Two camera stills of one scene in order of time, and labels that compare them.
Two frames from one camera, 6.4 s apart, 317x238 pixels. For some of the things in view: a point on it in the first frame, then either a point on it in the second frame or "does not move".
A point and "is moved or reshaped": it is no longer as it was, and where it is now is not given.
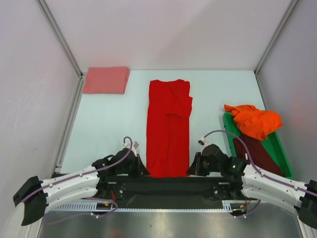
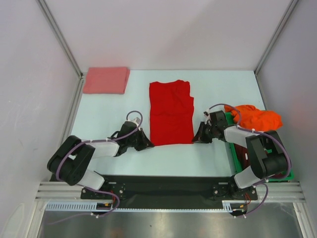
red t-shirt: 169,111 is moved or reshaped
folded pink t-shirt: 106,80 does not move
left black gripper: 140,169 to 145,143
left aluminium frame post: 54,25 does not move
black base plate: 170,192 does not move
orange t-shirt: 253,122 does not move
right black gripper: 199,165 to 204,132
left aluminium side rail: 69,125 does not move
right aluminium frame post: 290,9 does not move
